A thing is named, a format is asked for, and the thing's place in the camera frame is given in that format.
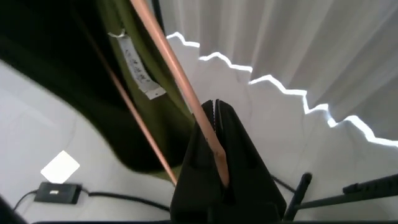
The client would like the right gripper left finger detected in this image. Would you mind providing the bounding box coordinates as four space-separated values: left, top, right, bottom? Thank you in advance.
170 99 223 223

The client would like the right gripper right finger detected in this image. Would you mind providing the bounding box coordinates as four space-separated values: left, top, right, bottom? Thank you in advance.
214 98 287 223

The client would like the green shirt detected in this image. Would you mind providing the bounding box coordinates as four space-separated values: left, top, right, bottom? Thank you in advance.
0 0 197 181

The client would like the pink clothes hanger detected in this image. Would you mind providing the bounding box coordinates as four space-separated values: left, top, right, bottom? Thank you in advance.
74 0 231 188

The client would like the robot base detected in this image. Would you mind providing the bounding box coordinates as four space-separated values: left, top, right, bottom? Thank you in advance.
0 195 27 224

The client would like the black clothes rack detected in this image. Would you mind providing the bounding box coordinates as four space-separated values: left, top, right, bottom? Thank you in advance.
151 0 398 222

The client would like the black power adapter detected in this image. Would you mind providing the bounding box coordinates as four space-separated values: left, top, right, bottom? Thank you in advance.
33 182 83 205

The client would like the black cable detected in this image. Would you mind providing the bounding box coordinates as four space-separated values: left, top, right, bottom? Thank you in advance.
81 189 171 213
12 189 39 212

